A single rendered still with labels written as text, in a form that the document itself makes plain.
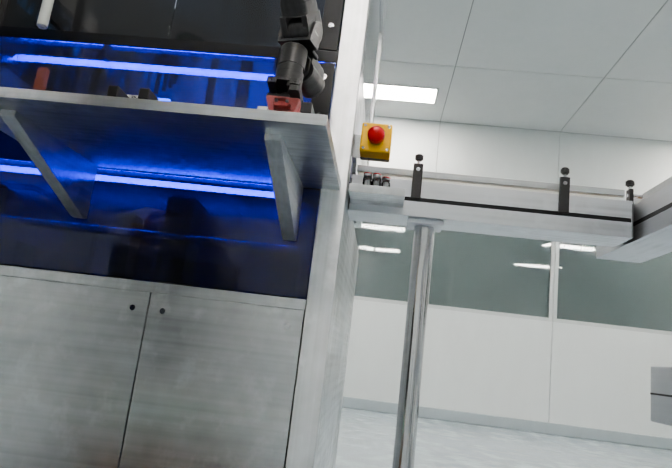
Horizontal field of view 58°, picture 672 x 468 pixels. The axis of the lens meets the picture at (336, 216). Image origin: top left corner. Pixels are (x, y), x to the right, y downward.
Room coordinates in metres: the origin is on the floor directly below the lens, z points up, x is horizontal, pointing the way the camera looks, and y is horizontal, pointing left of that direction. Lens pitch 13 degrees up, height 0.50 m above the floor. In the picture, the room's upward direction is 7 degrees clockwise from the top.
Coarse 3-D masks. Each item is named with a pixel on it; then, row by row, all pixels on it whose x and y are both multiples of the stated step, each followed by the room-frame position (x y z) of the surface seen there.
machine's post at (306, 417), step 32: (352, 0) 1.35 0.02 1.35; (352, 32) 1.35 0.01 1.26; (352, 64) 1.35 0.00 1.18; (352, 96) 1.35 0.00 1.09; (352, 128) 1.35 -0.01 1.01; (320, 192) 1.35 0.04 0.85; (320, 224) 1.35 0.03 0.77; (320, 256) 1.35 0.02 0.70; (320, 288) 1.35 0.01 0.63; (320, 320) 1.35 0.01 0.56; (320, 352) 1.35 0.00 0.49; (320, 384) 1.35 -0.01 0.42; (320, 416) 1.37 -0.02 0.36; (288, 448) 1.35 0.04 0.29
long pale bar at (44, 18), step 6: (42, 0) 1.35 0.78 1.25; (48, 0) 1.35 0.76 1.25; (42, 6) 1.34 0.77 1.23; (48, 6) 1.35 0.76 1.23; (42, 12) 1.34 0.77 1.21; (48, 12) 1.35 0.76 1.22; (42, 18) 1.34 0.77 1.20; (48, 18) 1.35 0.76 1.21; (54, 18) 1.38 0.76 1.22; (36, 24) 1.35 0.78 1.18; (42, 24) 1.35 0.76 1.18; (54, 24) 1.40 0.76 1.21; (60, 24) 1.42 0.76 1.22
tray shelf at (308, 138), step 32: (0, 96) 1.00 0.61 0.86; (32, 96) 1.00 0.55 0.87; (64, 96) 0.99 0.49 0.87; (96, 96) 0.98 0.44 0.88; (0, 128) 1.19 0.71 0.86; (64, 128) 1.13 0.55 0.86; (96, 128) 1.11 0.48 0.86; (128, 128) 1.09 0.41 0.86; (160, 128) 1.06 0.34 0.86; (192, 128) 1.04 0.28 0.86; (224, 128) 1.02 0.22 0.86; (256, 128) 1.00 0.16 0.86; (288, 128) 0.98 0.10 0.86; (320, 128) 0.96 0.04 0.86; (96, 160) 1.34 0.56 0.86; (128, 160) 1.31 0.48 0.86; (160, 160) 1.28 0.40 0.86; (192, 160) 1.25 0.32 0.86; (224, 160) 1.22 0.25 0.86; (256, 160) 1.19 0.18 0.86; (320, 160) 1.14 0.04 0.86
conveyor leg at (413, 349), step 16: (416, 224) 1.47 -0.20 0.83; (432, 224) 1.45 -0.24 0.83; (416, 240) 1.48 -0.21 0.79; (432, 240) 1.48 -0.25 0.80; (416, 256) 1.48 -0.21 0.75; (416, 272) 1.47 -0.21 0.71; (416, 288) 1.47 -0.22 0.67; (416, 304) 1.47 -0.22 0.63; (416, 320) 1.47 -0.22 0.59; (416, 336) 1.47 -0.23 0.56; (416, 352) 1.47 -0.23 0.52; (416, 368) 1.47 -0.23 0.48; (400, 384) 1.49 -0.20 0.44; (416, 384) 1.47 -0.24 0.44; (400, 400) 1.48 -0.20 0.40; (416, 400) 1.48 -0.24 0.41; (400, 416) 1.48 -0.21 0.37; (416, 416) 1.48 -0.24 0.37; (400, 432) 1.48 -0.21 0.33; (416, 432) 1.49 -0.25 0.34; (400, 448) 1.48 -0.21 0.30; (400, 464) 1.47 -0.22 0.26
